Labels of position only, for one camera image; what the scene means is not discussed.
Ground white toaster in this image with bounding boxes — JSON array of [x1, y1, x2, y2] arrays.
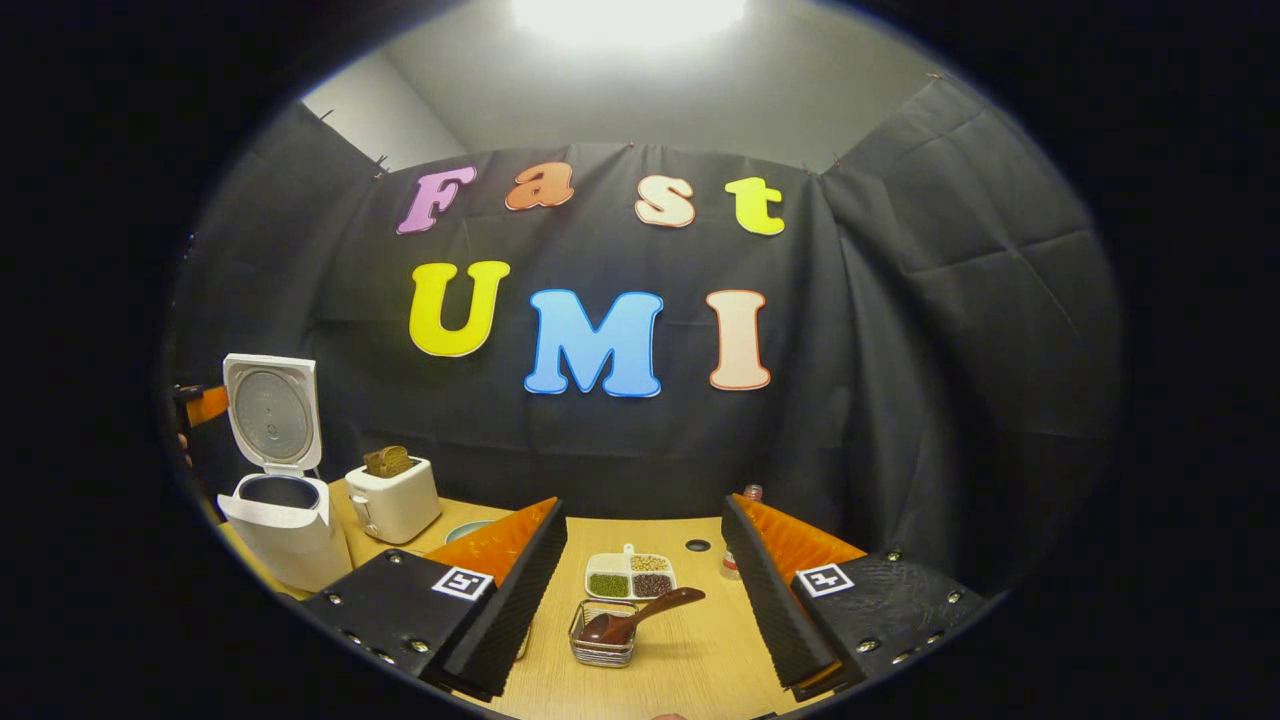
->
[[345, 457, 442, 546]]

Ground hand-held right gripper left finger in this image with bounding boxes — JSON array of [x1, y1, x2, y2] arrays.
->
[[300, 497, 569, 701]]

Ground large ceiling light panel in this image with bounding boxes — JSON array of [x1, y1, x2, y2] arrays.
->
[[512, 0, 747, 46]]

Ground brown wooden spoon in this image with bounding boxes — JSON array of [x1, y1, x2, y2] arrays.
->
[[578, 587, 707, 646]]

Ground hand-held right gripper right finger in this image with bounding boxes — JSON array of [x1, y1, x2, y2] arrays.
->
[[720, 493, 991, 701]]

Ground white divided bean tray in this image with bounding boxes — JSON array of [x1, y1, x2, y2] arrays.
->
[[585, 543, 678, 602]]

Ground white rice cooker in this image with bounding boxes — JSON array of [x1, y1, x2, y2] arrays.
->
[[217, 353, 353, 593]]

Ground metal wire chopstick holder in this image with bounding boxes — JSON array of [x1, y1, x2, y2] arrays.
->
[[568, 598, 641, 668]]

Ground black backdrop cloth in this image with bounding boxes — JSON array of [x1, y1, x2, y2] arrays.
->
[[165, 75, 1126, 601]]

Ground clear plastic water bottle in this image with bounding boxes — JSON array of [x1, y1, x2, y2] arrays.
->
[[722, 484, 764, 581]]

